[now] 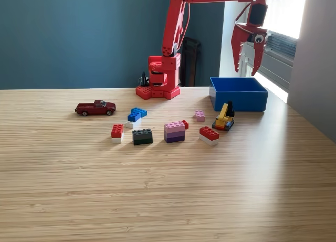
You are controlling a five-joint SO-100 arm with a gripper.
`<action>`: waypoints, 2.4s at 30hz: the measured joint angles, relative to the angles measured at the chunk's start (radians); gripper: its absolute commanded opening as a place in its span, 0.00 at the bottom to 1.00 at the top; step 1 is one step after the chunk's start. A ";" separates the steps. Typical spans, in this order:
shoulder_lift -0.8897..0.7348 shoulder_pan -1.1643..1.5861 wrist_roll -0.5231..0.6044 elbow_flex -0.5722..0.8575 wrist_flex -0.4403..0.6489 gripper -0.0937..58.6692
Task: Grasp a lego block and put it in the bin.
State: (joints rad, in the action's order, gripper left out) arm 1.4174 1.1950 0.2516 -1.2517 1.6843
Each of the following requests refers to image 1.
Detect dark red toy car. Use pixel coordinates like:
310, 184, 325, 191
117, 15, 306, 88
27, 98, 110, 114
74, 99, 117, 117

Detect red and white brick stack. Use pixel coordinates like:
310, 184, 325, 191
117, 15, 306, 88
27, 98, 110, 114
111, 124, 124, 144
198, 125, 221, 146

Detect dark wooden chair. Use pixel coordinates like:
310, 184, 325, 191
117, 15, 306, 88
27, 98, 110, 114
181, 37, 203, 87

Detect blue and white brick stack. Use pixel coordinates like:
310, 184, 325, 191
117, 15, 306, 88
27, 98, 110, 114
125, 107, 148, 129

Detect pink and purple brick stack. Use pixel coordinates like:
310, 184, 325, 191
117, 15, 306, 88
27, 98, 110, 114
164, 121, 186, 144

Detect yellow toy digger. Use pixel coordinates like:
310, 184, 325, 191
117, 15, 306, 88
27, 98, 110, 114
212, 101, 236, 132

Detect black brick stack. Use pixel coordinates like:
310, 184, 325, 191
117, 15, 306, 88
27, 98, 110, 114
132, 128, 154, 146

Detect white framed window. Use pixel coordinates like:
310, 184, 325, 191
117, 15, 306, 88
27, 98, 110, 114
248, 0, 308, 40

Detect blue plastic bin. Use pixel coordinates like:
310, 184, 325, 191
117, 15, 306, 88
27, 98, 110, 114
209, 77, 269, 112

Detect grey louvred window vent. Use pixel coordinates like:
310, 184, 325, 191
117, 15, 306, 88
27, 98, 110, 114
246, 29, 298, 61

